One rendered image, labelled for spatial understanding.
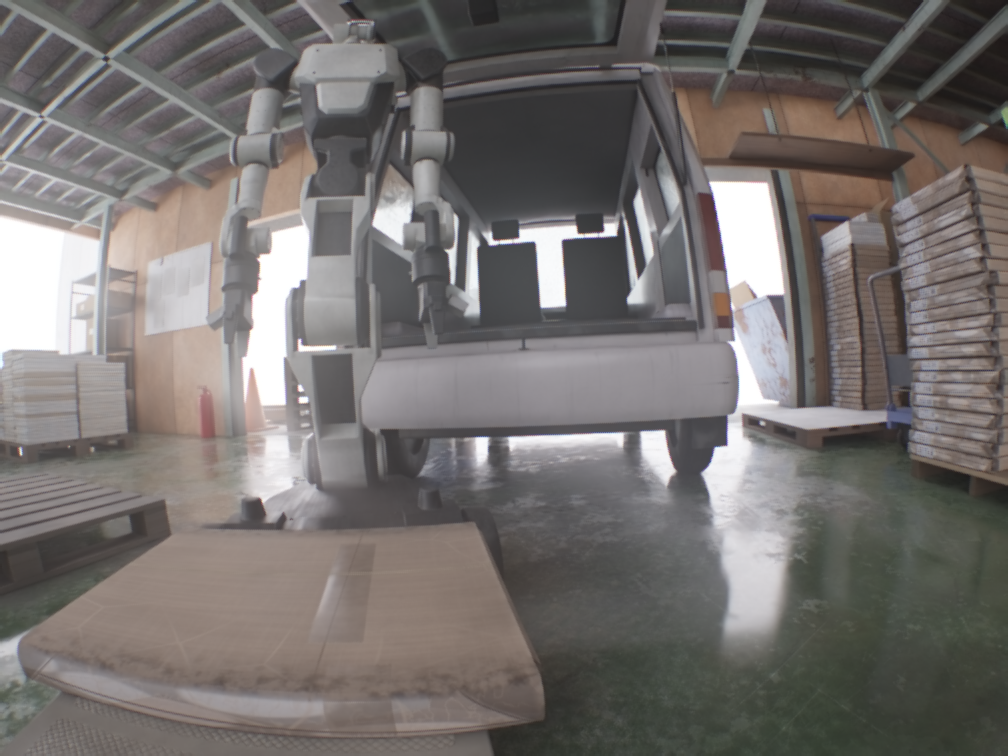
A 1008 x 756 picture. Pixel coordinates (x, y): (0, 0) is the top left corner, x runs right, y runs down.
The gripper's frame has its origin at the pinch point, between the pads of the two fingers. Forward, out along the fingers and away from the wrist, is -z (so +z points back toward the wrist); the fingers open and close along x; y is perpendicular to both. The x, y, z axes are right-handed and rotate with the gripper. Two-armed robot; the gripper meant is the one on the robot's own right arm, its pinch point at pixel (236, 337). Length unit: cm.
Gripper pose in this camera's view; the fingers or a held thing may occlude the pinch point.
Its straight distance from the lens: 104.8
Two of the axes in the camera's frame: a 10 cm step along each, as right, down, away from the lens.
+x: 2.6, -2.1, -9.4
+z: -1.0, -9.8, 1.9
